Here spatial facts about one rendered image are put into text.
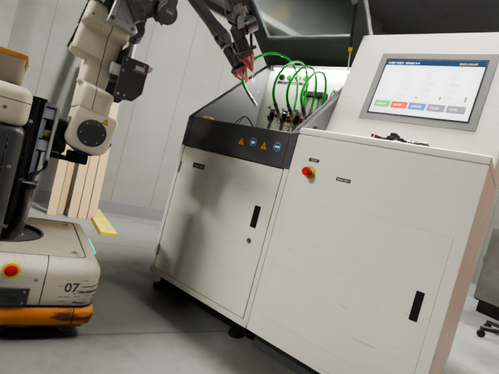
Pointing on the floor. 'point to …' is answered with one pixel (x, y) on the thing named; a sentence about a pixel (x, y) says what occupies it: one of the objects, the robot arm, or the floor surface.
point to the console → (376, 233)
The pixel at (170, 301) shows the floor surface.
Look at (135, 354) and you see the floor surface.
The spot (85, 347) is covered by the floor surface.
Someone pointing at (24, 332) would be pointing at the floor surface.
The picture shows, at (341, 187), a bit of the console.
